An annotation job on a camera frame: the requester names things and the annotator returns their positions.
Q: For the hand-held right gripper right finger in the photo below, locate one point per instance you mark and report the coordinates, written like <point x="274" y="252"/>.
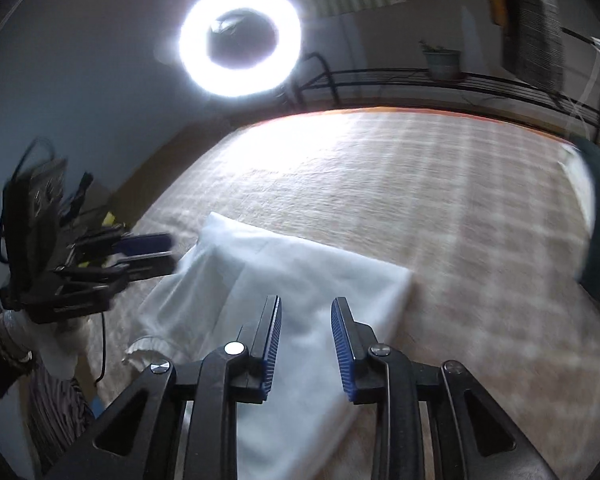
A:
<point x="342" y="355"/>

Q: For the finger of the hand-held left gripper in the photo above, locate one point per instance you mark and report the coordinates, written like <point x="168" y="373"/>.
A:
<point x="145" y="243"/>
<point x="147" y="265"/>

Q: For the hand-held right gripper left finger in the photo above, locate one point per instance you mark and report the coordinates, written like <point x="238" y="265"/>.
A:
<point x="271" y="355"/>

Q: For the white t-shirt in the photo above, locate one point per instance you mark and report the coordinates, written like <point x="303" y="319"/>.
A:
<point x="300" y="270"/>

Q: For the black metal clothes rack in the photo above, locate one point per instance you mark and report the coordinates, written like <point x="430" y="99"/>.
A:
<point x="380" y="77"/>

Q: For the pale fluffy item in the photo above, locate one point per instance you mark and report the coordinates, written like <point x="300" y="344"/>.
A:
<point x="57" y="352"/>

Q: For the grey striped cloth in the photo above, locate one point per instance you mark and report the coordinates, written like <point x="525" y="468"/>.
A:
<point x="55" y="415"/>

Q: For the beige plaid blanket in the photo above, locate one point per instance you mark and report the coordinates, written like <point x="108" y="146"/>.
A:
<point x="430" y="185"/>

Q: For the phone holder clamp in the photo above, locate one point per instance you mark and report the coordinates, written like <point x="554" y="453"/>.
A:
<point x="225" y="24"/>

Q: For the grey plant pot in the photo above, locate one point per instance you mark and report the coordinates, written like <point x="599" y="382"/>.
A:
<point x="442" y="65"/>

